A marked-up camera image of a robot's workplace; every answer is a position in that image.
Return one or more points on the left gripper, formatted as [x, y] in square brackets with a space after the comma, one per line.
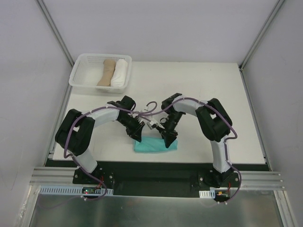
[135, 127]

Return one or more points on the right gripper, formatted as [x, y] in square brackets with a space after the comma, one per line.
[169, 131]

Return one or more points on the teal t-shirt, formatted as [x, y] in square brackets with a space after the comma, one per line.
[150, 145]

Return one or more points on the white plastic basket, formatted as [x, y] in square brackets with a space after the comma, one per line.
[88, 71]

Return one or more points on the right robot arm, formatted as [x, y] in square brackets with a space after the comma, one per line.
[215, 124]

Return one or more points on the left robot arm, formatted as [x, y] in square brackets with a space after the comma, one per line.
[74, 133]

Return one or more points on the white rolled t-shirt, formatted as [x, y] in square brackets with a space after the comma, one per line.
[119, 76]

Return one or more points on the beige rolled t-shirt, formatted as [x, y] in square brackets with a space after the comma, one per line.
[108, 71]

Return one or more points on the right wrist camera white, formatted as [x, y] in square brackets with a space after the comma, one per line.
[152, 124]

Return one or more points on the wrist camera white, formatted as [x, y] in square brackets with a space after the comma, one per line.
[152, 124]
[144, 117]

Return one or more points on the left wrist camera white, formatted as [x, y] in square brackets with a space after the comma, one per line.
[144, 117]

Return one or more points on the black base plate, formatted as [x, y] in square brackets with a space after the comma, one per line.
[180, 180]

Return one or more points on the right white cable duct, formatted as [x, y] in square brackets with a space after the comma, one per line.
[207, 194]

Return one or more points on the white cable duct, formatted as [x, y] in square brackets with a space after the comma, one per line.
[207, 194]
[71, 190]

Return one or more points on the left white cable duct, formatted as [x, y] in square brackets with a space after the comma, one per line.
[71, 190]

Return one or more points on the aluminium rail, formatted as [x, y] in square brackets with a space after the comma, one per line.
[52, 175]

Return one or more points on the left aluminium frame post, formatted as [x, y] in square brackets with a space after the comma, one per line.
[53, 27]

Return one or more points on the aluminium frame post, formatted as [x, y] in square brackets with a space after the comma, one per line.
[53, 27]
[269, 20]

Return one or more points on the right aluminium frame post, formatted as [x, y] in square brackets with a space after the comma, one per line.
[269, 20]

